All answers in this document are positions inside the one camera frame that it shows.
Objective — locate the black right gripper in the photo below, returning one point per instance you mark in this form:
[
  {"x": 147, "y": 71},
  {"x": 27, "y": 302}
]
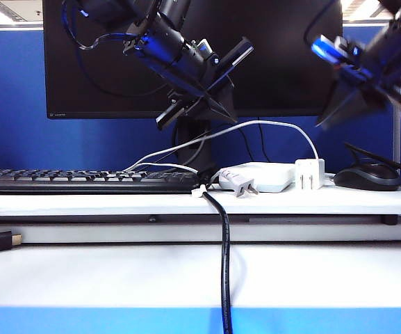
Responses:
[{"x": 377, "y": 87}]

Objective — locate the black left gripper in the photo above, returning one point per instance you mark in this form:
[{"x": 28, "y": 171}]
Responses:
[{"x": 172, "y": 59}]

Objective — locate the white USB charger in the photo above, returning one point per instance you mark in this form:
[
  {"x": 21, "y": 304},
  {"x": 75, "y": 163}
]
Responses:
[{"x": 316, "y": 170}]

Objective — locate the white power strip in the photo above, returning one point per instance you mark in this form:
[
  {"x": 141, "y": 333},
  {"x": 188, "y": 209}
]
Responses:
[{"x": 269, "y": 177}]

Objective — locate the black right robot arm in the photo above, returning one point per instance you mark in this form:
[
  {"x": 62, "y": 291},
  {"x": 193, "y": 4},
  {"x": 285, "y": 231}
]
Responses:
[{"x": 400, "y": 31}]

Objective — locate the black ASUS monitor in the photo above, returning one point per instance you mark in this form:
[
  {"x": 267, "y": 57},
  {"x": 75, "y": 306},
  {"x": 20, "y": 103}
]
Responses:
[{"x": 273, "y": 52}]

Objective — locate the white two-prong plug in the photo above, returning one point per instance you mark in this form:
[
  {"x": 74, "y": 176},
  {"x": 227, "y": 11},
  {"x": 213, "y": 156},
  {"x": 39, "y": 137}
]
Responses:
[{"x": 233, "y": 181}]

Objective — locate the black computer mouse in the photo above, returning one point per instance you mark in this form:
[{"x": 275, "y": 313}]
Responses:
[{"x": 367, "y": 179}]

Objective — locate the black desk foot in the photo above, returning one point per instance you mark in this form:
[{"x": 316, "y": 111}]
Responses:
[{"x": 390, "y": 220}]

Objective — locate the black Logitech keyboard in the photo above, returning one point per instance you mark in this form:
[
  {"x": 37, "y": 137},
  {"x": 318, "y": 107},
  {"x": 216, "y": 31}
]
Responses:
[{"x": 64, "y": 181}]

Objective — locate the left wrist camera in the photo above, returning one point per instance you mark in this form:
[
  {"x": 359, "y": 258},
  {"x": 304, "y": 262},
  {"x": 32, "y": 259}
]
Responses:
[{"x": 203, "y": 48}]

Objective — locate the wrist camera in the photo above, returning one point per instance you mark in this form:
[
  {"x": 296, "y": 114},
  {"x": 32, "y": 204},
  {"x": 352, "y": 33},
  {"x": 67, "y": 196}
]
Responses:
[
  {"x": 203, "y": 48},
  {"x": 325, "y": 48}
]

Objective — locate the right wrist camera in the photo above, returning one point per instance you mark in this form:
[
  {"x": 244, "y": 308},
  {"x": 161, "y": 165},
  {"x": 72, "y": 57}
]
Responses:
[{"x": 325, "y": 48}]

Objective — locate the silver partition post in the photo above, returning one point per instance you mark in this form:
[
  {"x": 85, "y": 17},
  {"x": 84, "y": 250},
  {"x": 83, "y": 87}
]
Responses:
[{"x": 397, "y": 139}]

